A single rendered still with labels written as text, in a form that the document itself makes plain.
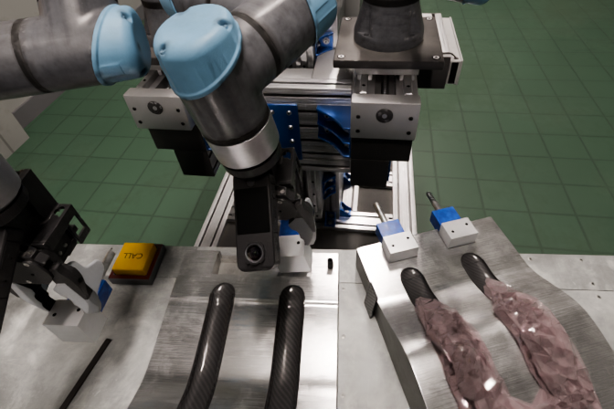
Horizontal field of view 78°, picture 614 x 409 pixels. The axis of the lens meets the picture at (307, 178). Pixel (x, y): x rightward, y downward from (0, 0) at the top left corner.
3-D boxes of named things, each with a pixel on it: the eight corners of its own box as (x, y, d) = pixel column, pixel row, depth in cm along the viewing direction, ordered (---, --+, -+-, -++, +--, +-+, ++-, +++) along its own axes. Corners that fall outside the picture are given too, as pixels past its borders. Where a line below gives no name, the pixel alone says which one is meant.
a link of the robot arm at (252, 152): (265, 141, 37) (188, 151, 39) (278, 171, 41) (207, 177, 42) (273, 91, 42) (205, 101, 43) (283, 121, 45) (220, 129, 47)
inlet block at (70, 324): (104, 261, 63) (89, 242, 59) (132, 262, 62) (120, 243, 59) (62, 341, 54) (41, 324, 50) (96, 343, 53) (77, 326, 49)
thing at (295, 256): (287, 204, 68) (279, 186, 64) (314, 202, 67) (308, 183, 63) (280, 273, 60) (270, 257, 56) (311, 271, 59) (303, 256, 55)
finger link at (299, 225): (329, 213, 60) (303, 181, 54) (329, 247, 57) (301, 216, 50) (312, 217, 61) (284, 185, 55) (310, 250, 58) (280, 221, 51)
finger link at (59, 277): (102, 288, 49) (51, 249, 43) (97, 299, 48) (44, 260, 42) (73, 291, 50) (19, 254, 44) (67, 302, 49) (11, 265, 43)
